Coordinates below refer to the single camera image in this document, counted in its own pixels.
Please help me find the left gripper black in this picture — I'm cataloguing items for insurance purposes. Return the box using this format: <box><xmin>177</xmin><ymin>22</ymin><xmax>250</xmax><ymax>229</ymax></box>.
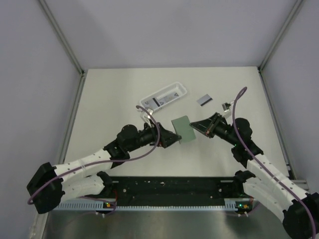
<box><xmin>127</xmin><ymin>119</ymin><xmax>181</xmax><ymax>153</ymax></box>

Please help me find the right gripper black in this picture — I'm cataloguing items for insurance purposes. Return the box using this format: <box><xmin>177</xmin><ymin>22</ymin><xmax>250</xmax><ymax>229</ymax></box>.
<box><xmin>190</xmin><ymin>113</ymin><xmax>239</xmax><ymax>146</ymax></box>

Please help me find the green card holder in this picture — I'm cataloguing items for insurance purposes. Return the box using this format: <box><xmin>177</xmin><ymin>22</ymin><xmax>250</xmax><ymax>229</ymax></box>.
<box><xmin>171</xmin><ymin>116</ymin><xmax>196</xmax><ymax>144</ymax></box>

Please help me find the silver card with stripe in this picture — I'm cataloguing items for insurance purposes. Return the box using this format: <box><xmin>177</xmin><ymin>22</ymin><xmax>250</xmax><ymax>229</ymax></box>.
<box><xmin>196</xmin><ymin>94</ymin><xmax>213</xmax><ymax>107</ymax></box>

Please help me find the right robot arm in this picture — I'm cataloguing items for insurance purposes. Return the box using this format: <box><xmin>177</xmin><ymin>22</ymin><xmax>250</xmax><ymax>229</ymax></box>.
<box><xmin>190</xmin><ymin>113</ymin><xmax>319</xmax><ymax>239</ymax></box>

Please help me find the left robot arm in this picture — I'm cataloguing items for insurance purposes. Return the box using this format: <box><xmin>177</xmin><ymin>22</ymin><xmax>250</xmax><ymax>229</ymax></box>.
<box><xmin>26</xmin><ymin>123</ymin><xmax>182</xmax><ymax>214</ymax></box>

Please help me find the card in basket left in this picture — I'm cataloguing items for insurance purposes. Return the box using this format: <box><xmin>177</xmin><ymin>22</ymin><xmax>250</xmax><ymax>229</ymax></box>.
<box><xmin>143</xmin><ymin>98</ymin><xmax>160</xmax><ymax>112</ymax></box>

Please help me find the card in basket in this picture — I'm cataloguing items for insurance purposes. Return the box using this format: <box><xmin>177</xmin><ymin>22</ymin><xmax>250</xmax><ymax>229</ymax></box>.
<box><xmin>159</xmin><ymin>92</ymin><xmax>179</xmax><ymax>106</ymax></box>
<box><xmin>143</xmin><ymin>98</ymin><xmax>160</xmax><ymax>112</ymax></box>

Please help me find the card in basket right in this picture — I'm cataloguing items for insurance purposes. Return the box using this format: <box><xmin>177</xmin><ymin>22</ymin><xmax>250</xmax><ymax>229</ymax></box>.
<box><xmin>159</xmin><ymin>92</ymin><xmax>179</xmax><ymax>106</ymax></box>

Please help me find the white plastic basket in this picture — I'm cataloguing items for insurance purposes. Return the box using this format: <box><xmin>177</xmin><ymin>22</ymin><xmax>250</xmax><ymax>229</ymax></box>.
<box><xmin>139</xmin><ymin>82</ymin><xmax>187</xmax><ymax>113</ymax></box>

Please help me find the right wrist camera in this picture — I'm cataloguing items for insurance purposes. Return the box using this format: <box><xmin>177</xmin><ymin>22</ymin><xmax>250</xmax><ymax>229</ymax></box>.
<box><xmin>222</xmin><ymin>101</ymin><xmax>234</xmax><ymax>117</ymax></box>

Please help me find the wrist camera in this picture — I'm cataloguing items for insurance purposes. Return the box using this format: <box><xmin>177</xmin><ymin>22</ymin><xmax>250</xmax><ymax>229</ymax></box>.
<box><xmin>140</xmin><ymin>108</ymin><xmax>154</xmax><ymax>125</ymax></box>
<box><xmin>222</xmin><ymin>101</ymin><xmax>234</xmax><ymax>117</ymax></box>

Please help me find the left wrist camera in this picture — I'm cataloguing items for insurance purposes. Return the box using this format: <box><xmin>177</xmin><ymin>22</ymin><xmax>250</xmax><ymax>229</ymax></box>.
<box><xmin>140</xmin><ymin>108</ymin><xmax>154</xmax><ymax>125</ymax></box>

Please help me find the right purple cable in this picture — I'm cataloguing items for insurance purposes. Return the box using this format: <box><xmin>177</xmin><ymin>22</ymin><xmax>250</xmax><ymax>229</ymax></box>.
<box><xmin>230</xmin><ymin>86</ymin><xmax>316</xmax><ymax>236</ymax></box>

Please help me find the purple cable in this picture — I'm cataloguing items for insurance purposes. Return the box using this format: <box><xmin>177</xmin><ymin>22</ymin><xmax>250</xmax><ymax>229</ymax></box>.
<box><xmin>230</xmin><ymin>86</ymin><xmax>316</xmax><ymax>236</ymax></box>
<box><xmin>26</xmin><ymin>105</ymin><xmax>162</xmax><ymax>215</ymax></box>

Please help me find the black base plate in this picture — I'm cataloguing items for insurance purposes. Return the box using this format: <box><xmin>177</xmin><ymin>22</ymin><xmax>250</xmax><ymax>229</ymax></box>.
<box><xmin>88</xmin><ymin>176</ymin><xmax>249</xmax><ymax>206</ymax></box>

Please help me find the white cable duct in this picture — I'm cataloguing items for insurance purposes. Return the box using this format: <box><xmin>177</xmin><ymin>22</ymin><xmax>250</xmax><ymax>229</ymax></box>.
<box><xmin>54</xmin><ymin>199</ymin><xmax>252</xmax><ymax>212</ymax></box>

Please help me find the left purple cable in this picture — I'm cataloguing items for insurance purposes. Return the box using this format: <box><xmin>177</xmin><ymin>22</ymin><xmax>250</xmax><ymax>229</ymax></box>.
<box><xmin>26</xmin><ymin>105</ymin><xmax>162</xmax><ymax>215</ymax></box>

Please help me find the right aluminium frame post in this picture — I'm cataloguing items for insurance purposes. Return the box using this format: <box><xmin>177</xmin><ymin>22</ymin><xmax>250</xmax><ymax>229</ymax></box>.
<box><xmin>258</xmin><ymin>0</ymin><xmax>306</xmax><ymax>74</ymax></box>

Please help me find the aluminium frame post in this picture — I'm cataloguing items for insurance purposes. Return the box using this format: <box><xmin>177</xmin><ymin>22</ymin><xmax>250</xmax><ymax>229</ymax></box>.
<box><xmin>36</xmin><ymin>0</ymin><xmax>85</xmax><ymax>76</ymax></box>
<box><xmin>258</xmin><ymin>0</ymin><xmax>306</xmax><ymax>74</ymax></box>

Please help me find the left aluminium frame post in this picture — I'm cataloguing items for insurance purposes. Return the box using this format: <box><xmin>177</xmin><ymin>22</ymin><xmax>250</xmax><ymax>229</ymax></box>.
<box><xmin>36</xmin><ymin>0</ymin><xmax>85</xmax><ymax>76</ymax></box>

